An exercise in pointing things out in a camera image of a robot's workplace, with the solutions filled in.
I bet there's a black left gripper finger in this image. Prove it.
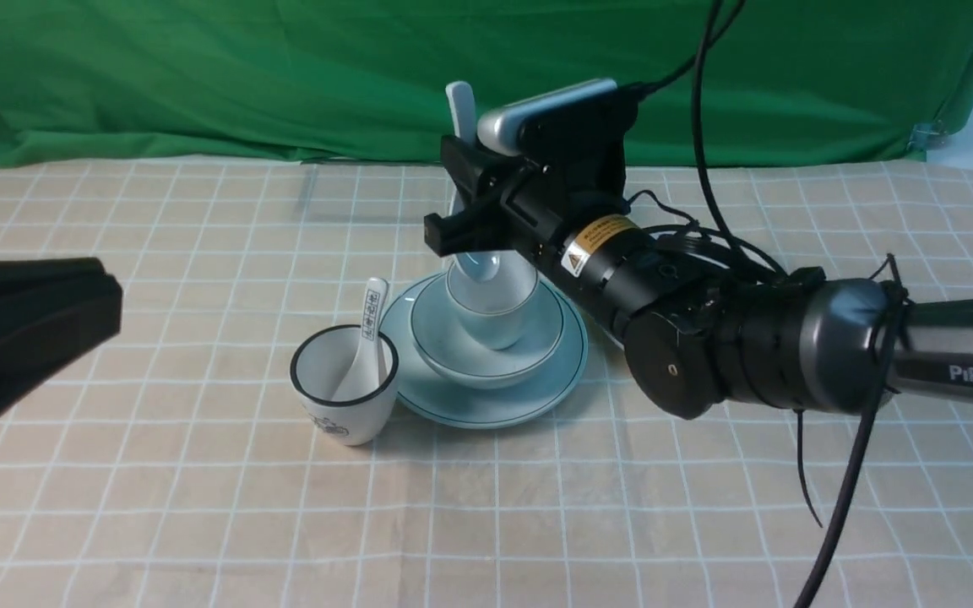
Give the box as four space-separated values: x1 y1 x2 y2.
0 258 123 416

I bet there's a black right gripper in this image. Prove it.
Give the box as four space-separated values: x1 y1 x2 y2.
424 89 636 258

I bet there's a plain white ceramic spoon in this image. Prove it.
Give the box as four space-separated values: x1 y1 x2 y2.
445 81 501 284

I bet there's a light blue ceramic cup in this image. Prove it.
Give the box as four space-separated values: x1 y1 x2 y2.
444 251 538 350

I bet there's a large light blue bowl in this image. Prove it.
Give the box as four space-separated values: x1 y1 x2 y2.
409 274 574 390

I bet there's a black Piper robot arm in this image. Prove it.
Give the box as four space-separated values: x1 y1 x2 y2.
0 80 973 459

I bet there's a light blue plate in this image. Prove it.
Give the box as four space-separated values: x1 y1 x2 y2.
381 273 590 430

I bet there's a beige checkered tablecloth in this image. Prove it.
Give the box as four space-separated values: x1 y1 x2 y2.
0 161 973 607

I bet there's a white patterned spoon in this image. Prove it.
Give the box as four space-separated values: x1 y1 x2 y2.
333 277 389 403

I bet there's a black-rimmed white cup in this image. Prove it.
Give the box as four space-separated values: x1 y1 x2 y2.
289 324 402 446

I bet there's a green backdrop cloth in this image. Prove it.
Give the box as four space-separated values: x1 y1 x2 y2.
0 1 973 168

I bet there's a metal clamp on backdrop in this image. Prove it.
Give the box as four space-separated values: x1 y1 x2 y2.
907 121 949 155

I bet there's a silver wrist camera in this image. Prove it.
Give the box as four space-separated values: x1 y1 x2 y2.
476 78 619 157

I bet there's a black cable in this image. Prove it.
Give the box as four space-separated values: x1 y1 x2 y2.
622 0 910 608

